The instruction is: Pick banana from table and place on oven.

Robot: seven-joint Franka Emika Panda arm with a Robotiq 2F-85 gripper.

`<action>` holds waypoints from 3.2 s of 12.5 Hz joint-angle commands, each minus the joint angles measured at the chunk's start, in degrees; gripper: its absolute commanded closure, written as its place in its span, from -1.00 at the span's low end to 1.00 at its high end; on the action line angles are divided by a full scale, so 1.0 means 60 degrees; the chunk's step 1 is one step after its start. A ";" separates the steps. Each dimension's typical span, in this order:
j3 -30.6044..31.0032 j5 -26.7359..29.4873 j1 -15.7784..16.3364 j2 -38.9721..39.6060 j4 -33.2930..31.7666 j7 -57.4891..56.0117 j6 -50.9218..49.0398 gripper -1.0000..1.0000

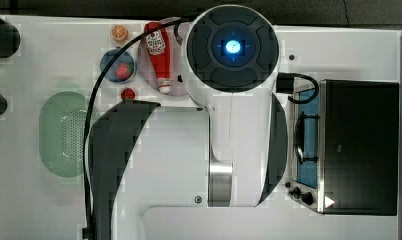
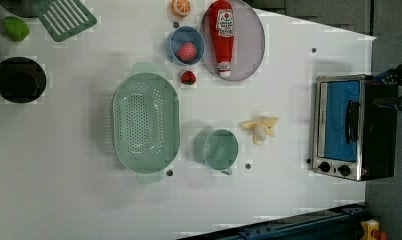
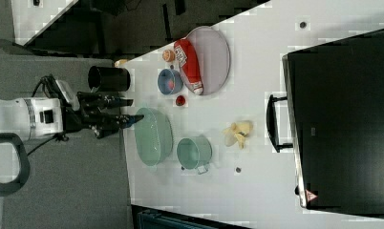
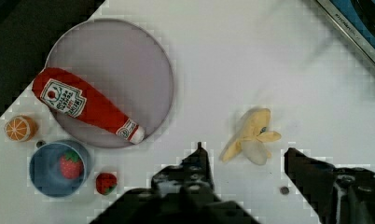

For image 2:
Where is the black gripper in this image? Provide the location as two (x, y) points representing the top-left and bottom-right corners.
(373, 64), (402, 110)

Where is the yellow plush peeled banana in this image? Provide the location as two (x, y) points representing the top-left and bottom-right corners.
(239, 117), (278, 145)

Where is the black and silver toaster oven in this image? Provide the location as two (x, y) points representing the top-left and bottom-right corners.
(312, 75), (398, 181)

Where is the yellow red emergency button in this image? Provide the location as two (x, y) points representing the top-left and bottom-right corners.
(361, 220), (388, 240)

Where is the grey round plate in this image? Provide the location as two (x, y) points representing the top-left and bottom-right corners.
(200, 0), (265, 81)

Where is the red plush ketchup bottle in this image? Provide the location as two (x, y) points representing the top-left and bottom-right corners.
(208, 0), (235, 78)

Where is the green plastic cup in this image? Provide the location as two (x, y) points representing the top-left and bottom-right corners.
(193, 128), (239, 175)

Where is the red plush strawberry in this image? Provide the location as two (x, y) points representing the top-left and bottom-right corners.
(181, 71), (196, 85)

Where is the pink plush fruit in bowl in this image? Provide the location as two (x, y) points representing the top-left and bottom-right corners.
(176, 42), (197, 63)

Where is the blue bowl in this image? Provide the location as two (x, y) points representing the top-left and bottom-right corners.
(164, 26), (205, 66)

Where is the orange slice toy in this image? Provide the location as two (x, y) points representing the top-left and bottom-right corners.
(171, 0), (191, 17)

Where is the green oval colander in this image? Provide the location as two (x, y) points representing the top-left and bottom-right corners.
(112, 62), (180, 184)

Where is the green slotted dish rack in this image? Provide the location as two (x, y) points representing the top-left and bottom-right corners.
(32, 0), (97, 42)

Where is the black round bowl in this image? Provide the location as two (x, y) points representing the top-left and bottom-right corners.
(0, 57), (47, 103)

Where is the dark bowl at top edge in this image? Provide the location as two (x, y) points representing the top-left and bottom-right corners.
(0, 0), (37, 18)

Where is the blue metal frame rail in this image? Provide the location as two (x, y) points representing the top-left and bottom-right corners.
(180, 204), (370, 240)

